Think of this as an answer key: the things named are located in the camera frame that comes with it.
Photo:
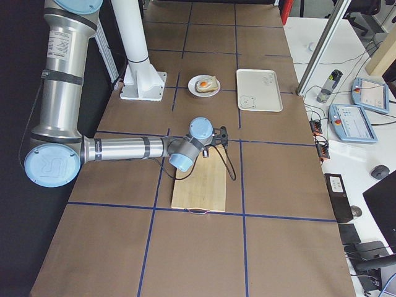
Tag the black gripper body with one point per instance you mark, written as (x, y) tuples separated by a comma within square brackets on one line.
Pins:
[(205, 153)]

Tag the white round plate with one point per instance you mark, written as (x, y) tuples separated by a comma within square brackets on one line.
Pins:
[(191, 87)]

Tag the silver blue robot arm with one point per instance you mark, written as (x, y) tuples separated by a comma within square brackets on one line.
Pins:
[(58, 149)]

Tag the bottom bread slice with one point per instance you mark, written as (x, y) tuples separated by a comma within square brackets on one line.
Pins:
[(213, 88)]

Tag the wooden cutting board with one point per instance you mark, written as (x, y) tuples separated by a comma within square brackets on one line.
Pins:
[(203, 187)]

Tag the fried egg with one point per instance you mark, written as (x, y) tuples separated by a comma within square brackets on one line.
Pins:
[(204, 84)]

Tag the cream bear tray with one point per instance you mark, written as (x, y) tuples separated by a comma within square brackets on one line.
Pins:
[(258, 90)]

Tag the white mounting column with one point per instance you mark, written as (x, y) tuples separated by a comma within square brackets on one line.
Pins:
[(141, 81)]

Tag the orange black usb hub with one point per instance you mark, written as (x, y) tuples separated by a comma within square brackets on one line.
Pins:
[(316, 127)]

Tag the black rectangular box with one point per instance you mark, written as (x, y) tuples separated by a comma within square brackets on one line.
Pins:
[(338, 197)]

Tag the near teach pendant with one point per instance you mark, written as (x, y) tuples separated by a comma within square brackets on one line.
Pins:
[(351, 124)]

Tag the teach pendant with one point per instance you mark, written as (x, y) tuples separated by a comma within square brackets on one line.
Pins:
[(351, 124), (371, 95)]

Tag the clear water bottle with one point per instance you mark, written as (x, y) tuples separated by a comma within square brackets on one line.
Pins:
[(329, 86)]

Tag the black computer mouse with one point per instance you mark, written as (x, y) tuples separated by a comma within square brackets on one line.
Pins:
[(379, 172)]

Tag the far teach pendant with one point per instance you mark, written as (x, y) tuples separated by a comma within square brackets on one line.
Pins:
[(371, 95)]

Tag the black monitor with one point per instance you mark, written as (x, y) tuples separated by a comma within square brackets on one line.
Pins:
[(380, 199)]

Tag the aluminium frame post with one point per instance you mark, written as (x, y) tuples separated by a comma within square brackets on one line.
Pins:
[(326, 36)]

